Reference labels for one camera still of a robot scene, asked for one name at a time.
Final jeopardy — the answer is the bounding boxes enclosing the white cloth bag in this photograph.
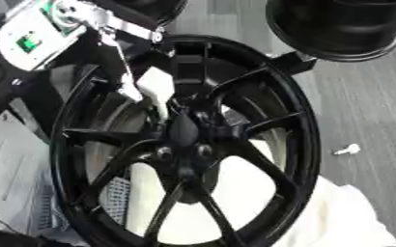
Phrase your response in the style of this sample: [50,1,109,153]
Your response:
[124,138,396,247]

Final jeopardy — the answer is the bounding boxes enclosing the black wheel stand block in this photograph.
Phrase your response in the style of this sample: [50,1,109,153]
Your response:
[272,50,320,75]

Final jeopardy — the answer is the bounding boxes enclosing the black spoked wheel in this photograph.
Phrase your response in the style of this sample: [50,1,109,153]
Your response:
[47,34,324,247]

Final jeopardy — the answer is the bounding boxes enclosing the grey mesh panel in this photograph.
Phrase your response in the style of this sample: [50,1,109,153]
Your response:
[99,176,134,227]

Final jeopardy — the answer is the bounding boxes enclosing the white pin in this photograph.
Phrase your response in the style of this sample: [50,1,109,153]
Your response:
[135,67,178,123]
[333,143,362,156]

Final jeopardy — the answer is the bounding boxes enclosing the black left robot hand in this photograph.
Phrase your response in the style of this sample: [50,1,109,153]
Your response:
[81,29,180,102]

